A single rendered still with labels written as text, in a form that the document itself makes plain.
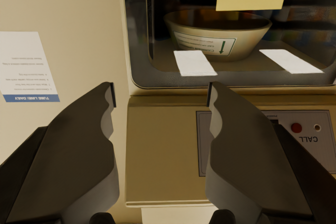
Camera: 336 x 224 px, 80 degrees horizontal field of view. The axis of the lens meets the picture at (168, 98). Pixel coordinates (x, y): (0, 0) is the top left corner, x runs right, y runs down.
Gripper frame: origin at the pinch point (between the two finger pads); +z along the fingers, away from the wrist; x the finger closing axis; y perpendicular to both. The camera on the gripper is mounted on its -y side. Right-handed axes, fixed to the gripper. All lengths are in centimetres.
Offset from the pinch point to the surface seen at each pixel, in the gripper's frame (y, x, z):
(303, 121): 11.7, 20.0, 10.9
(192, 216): 44.1, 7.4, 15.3
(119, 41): 15, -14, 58
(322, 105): 10.2, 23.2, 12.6
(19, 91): 34, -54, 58
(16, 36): 13, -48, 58
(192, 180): 17.1, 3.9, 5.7
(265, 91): 9.5, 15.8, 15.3
